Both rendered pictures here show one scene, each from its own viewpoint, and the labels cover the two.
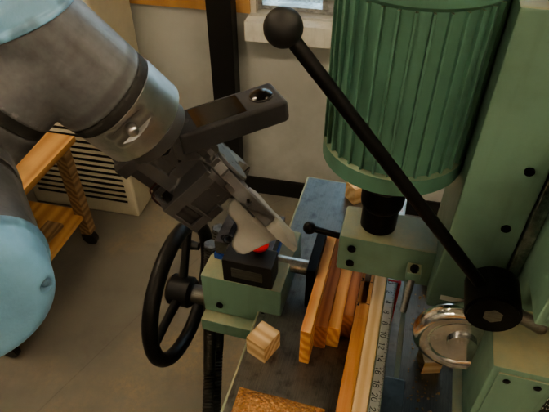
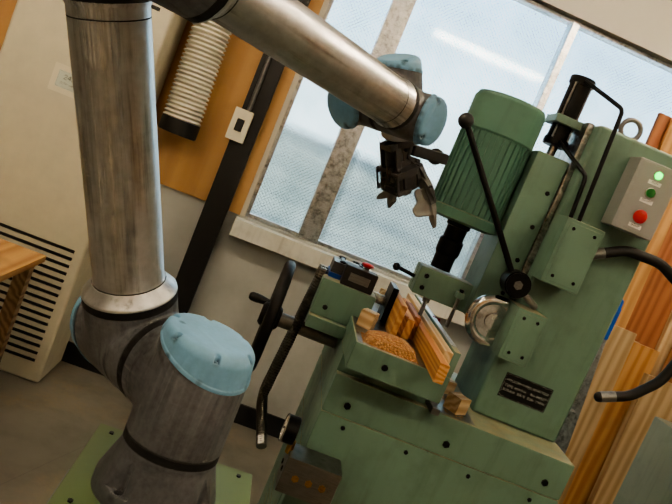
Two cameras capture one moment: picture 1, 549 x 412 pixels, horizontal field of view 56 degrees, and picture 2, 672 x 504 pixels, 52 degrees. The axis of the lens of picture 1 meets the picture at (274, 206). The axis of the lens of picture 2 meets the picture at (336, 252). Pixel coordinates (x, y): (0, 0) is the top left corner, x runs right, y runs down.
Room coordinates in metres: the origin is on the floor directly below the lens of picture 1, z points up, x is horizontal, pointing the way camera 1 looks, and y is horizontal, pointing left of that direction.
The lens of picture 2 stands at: (-0.97, 0.66, 1.22)
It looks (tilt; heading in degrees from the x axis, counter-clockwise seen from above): 7 degrees down; 340
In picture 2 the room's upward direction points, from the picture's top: 23 degrees clockwise
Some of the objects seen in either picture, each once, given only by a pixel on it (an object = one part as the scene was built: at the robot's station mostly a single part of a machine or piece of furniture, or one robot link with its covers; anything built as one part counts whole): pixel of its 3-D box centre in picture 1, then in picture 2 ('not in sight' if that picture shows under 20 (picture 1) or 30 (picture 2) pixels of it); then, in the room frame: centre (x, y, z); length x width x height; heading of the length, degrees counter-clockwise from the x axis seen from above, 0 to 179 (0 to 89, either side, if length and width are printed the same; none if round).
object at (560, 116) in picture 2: not in sight; (570, 113); (0.50, -0.28, 1.54); 0.08 x 0.08 x 0.17; 74
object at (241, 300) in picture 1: (253, 270); (342, 299); (0.59, 0.04, 0.91); 0.15 x 0.14 x 0.09; 164
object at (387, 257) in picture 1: (386, 249); (439, 289); (0.53, -0.17, 1.03); 0.14 x 0.07 x 0.09; 74
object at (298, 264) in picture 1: (297, 266); (376, 297); (0.57, -0.04, 0.95); 0.09 x 0.07 x 0.09; 164
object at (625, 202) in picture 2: not in sight; (640, 198); (0.32, -0.42, 1.40); 0.10 x 0.06 x 0.16; 74
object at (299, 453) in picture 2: not in sight; (308, 475); (0.32, 0.06, 0.58); 0.12 x 0.08 x 0.08; 74
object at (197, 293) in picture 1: (218, 298); (298, 326); (0.61, 0.11, 0.81); 0.29 x 0.20 x 0.29; 164
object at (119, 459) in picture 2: not in sight; (163, 465); (0.02, 0.43, 0.69); 0.19 x 0.19 x 0.10
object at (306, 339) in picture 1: (319, 292); (393, 311); (0.52, -0.07, 0.94); 0.21 x 0.01 x 0.08; 164
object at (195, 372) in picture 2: not in sight; (191, 382); (0.03, 0.43, 0.83); 0.17 x 0.15 x 0.18; 32
